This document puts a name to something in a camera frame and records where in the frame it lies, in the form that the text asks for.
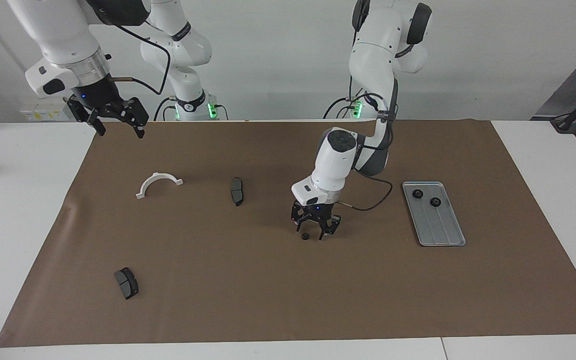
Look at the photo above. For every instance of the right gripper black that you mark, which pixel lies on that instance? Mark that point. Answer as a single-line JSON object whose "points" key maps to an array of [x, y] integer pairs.
{"points": [[99, 95]]}

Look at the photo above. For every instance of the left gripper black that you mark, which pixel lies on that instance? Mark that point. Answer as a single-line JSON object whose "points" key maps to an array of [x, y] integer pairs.
{"points": [[315, 211]]}

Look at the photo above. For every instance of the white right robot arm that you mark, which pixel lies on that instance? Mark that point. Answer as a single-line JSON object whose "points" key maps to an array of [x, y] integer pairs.
{"points": [[63, 35]]}

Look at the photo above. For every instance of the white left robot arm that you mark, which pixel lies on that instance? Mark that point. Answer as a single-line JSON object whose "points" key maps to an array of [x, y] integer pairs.
{"points": [[333, 160]]}

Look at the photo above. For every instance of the silver metal tray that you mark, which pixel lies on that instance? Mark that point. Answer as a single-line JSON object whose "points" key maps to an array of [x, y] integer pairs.
{"points": [[440, 230]]}

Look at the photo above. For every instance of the brown paper table mat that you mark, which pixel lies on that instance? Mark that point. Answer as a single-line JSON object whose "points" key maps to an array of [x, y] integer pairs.
{"points": [[318, 280]]}

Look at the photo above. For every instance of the long dark brake pad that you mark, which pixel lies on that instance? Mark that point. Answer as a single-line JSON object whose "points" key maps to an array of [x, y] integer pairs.
{"points": [[237, 191]]}

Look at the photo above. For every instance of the short dark brake pad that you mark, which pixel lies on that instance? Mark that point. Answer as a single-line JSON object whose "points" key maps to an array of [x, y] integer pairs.
{"points": [[126, 283]]}

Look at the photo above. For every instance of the white wall socket box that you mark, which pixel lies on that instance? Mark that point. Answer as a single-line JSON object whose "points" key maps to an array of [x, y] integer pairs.
{"points": [[43, 112]]}

